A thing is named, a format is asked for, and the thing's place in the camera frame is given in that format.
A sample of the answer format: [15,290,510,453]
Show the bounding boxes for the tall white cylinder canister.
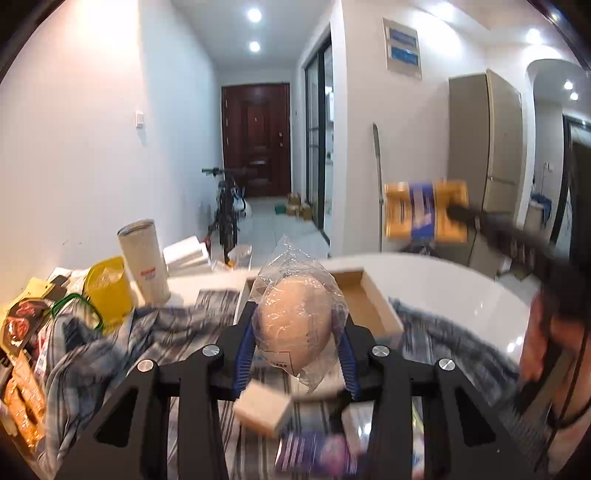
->
[117,219,170,305]

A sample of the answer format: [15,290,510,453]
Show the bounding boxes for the beige sponge block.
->
[233,380,293,438]

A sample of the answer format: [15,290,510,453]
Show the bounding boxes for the shallow cardboard tray box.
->
[242,267,403,352]

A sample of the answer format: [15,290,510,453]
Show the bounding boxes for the dark red entrance door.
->
[221,83,291,198]

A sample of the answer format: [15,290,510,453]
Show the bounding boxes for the blue plaid shirt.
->
[37,290,519,479]

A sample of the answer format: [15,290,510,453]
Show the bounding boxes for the white plastic bag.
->
[232,187,252,221]

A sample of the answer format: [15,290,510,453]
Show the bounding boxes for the grey mop handle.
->
[372,123,385,253]

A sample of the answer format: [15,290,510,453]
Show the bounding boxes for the person's right hand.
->
[520,290,590,430]

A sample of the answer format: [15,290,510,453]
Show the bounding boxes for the red snack packages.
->
[1,275,67,458]

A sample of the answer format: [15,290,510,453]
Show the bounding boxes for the cardboard boxes on floor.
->
[273,193,312,221]

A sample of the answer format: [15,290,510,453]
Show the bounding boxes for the yellow blue packet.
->
[384,180,469,243]

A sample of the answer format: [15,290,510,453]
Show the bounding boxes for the wall light switch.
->
[135,110,144,129]

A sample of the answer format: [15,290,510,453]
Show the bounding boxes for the yellow plastic bin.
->
[83,256,134,335]

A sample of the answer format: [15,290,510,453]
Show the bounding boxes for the bagged round bread bun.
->
[249,237,349,394]

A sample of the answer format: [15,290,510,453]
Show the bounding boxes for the purple blue booklet box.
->
[274,428,370,479]

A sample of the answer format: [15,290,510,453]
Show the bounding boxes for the black bicycle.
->
[201,167,249,266]

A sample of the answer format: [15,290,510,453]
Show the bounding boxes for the wall electrical panel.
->
[383,18,423,80]

